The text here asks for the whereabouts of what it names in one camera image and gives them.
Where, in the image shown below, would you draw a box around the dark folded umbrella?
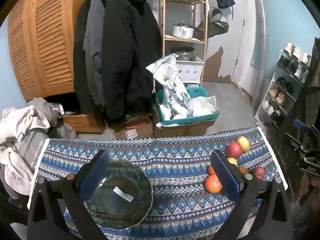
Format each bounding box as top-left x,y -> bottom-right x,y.
216,0 -> 236,21

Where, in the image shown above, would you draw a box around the dark red apple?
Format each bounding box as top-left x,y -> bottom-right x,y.
252,166 -> 266,180

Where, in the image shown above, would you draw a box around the pile of grey laundry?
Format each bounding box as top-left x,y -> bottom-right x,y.
0,105 -> 52,196

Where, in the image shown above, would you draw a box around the white cooking pot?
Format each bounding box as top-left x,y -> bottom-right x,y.
172,22 -> 195,39

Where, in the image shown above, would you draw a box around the grey shoe rack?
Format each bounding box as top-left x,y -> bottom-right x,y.
254,49 -> 313,137

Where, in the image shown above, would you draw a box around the clear glass plate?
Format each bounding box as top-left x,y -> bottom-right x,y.
84,159 -> 153,230

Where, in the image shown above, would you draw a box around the grey jacket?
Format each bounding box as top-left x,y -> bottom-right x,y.
82,0 -> 106,107

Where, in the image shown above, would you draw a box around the wooden louvered cabinet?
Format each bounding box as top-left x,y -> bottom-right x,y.
7,0 -> 93,102

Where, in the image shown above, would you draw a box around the large orange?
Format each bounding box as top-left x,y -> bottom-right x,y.
204,174 -> 223,194

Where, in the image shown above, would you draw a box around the blue patterned tablecloth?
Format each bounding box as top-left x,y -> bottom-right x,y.
27,127 -> 288,240

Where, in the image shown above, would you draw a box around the wooden drawer box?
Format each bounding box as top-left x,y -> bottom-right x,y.
62,114 -> 106,134

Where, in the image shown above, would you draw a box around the white patterned basket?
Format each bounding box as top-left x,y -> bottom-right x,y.
175,57 -> 204,83

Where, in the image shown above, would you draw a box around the olive hanging bag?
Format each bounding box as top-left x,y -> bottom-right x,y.
208,8 -> 229,38

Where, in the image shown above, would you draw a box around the cardboard box with red label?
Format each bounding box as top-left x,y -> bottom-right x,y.
114,115 -> 153,139

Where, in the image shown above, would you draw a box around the white printed sack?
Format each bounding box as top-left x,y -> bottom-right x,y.
146,54 -> 198,120

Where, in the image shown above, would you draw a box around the wooden shelf rack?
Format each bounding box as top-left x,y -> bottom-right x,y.
160,0 -> 209,85

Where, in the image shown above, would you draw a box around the white door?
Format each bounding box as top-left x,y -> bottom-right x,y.
231,0 -> 265,100

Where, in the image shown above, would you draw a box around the shoe rack with shoes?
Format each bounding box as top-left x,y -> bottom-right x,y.
260,42 -> 312,124

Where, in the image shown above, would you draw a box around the dark crumpled cloth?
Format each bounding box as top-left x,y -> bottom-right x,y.
47,121 -> 81,140

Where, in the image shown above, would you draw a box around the person's right hand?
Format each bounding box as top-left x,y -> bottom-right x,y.
299,172 -> 316,197

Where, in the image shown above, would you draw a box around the black padded coat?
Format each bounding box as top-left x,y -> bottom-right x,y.
101,0 -> 163,128

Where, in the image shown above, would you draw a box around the teal plastic crate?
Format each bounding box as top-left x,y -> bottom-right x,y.
154,87 -> 220,127

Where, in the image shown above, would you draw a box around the clear plastic bag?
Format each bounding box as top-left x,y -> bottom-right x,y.
187,96 -> 218,117

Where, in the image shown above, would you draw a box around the bright red apple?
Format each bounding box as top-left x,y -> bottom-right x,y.
226,141 -> 243,159

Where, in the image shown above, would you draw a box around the yellow apple with red blush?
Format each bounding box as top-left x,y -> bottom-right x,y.
237,136 -> 251,152

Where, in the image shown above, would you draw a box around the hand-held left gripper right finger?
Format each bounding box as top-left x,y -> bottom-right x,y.
211,149 -> 293,240

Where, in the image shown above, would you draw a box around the dark grey printed cloth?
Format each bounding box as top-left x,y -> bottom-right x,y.
19,127 -> 50,174

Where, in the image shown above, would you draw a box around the large cardboard box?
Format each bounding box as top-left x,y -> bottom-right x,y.
152,105 -> 217,138

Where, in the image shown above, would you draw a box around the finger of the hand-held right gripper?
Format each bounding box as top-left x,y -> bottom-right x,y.
282,132 -> 312,155
292,118 -> 316,137

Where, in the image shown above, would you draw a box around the grey hoodie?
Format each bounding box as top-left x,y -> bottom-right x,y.
27,97 -> 66,130

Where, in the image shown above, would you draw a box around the metal pot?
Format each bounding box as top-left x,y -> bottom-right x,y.
170,46 -> 195,61

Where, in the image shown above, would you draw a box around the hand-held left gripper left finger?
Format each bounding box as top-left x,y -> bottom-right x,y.
27,149 -> 110,240

